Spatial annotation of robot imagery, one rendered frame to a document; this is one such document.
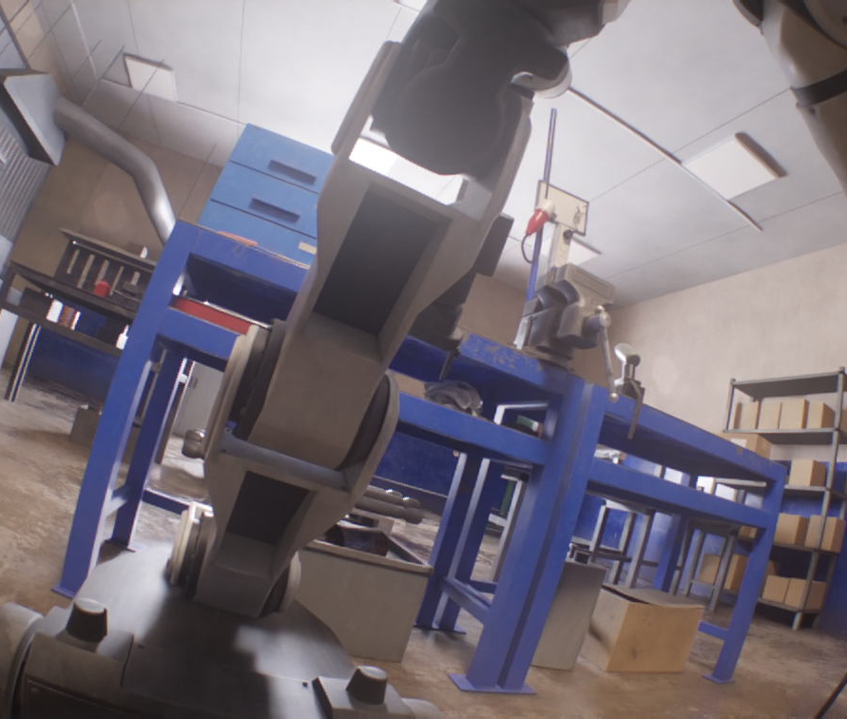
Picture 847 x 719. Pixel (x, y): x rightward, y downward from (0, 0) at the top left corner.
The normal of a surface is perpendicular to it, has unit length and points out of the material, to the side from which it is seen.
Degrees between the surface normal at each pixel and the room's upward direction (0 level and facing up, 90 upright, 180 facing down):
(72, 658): 45
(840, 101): 149
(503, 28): 133
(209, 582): 123
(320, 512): 118
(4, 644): 30
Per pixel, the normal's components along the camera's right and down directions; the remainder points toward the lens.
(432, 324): -0.32, 0.37
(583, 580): 0.12, -0.18
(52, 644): 0.48, -0.72
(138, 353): 0.33, -0.11
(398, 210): 0.13, 0.51
